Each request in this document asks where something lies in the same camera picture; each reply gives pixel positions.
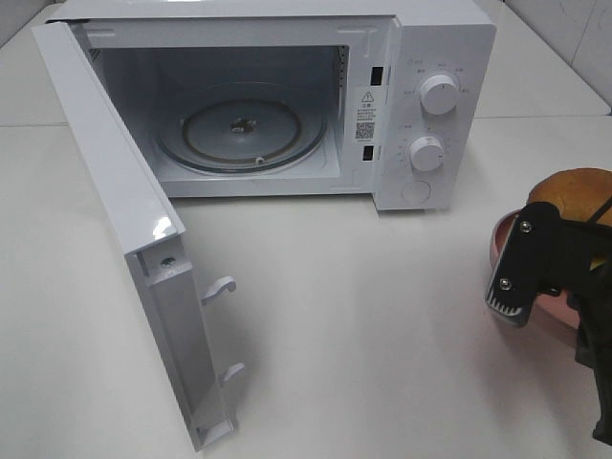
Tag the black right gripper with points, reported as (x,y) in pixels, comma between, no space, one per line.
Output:
(581,263)

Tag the burger with sesame-free bun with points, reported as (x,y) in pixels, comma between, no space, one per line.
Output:
(579,194)

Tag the round white door button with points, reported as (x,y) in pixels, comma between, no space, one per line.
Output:
(416,192)

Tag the white microwave door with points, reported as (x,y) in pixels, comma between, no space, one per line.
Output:
(149,231)

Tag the lower white timer knob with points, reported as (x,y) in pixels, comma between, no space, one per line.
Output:
(426,153)

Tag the upper white power knob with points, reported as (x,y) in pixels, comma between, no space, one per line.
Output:
(439,93)

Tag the white microwave oven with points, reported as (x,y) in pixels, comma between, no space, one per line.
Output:
(147,53)

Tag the white warning label sticker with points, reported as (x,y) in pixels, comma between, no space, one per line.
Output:
(366,114)

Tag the glass microwave turntable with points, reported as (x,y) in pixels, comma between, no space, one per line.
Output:
(240,128)

